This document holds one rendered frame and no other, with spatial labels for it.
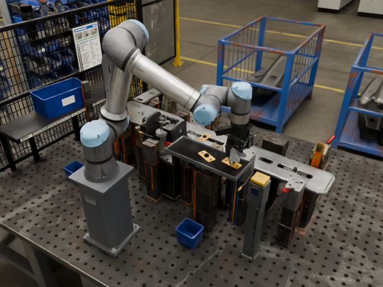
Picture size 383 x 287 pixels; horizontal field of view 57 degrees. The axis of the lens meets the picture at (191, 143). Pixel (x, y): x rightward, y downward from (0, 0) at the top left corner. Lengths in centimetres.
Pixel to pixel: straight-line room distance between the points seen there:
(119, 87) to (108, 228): 65
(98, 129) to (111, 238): 55
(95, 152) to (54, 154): 107
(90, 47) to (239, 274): 173
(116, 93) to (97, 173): 35
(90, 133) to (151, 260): 67
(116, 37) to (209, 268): 108
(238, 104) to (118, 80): 48
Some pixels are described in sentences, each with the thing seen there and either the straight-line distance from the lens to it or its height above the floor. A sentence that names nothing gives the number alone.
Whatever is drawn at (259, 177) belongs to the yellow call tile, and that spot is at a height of 116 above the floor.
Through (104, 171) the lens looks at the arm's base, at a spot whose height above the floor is 115.
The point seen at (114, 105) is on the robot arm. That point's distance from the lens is 152.
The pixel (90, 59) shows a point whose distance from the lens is 260.
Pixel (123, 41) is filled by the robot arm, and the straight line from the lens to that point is 128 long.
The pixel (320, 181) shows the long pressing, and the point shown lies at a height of 100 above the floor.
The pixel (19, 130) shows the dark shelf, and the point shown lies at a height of 103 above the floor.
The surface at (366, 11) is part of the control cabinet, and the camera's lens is 953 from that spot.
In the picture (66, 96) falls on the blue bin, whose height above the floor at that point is 113.
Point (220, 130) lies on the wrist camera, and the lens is 146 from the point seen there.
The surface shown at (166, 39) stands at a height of 48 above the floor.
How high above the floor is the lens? 207
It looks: 33 degrees down
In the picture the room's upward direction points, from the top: straight up
